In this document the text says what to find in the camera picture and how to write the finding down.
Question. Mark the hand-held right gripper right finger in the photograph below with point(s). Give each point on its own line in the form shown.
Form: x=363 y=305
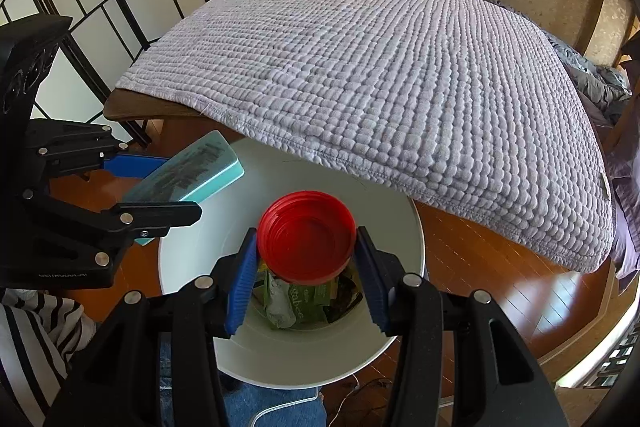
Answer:
x=372 y=287

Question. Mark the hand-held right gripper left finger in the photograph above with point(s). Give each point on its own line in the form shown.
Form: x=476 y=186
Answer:
x=240 y=292

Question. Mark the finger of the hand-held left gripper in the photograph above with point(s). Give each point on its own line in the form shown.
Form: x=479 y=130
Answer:
x=160 y=213
x=135 y=166

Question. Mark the black snack wrapper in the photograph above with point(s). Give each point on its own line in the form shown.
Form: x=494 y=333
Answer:
x=350 y=292

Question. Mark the green chip bag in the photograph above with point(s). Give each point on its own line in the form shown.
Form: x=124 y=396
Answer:
x=287 y=302

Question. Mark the teal tissue pack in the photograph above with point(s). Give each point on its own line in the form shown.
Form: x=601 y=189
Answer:
x=200 y=167

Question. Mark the white round bin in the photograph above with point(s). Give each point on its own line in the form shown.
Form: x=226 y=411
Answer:
x=385 y=227

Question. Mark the red plastic lid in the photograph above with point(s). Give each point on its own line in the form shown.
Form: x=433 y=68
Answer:
x=305 y=237

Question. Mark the blue jeans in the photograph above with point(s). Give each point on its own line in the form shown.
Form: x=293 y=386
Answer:
x=280 y=417

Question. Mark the striped shirt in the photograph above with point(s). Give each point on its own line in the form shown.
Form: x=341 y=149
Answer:
x=30 y=347

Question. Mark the lavender quilted blanket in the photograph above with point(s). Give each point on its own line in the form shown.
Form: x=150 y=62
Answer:
x=375 y=82

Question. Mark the dark wooden railing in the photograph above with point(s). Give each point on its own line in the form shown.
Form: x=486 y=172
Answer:
x=612 y=359

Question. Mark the purple bedding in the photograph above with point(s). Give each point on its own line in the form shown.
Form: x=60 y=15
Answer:
x=627 y=207

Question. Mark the grey duvet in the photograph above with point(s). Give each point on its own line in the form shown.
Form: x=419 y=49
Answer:
x=590 y=77

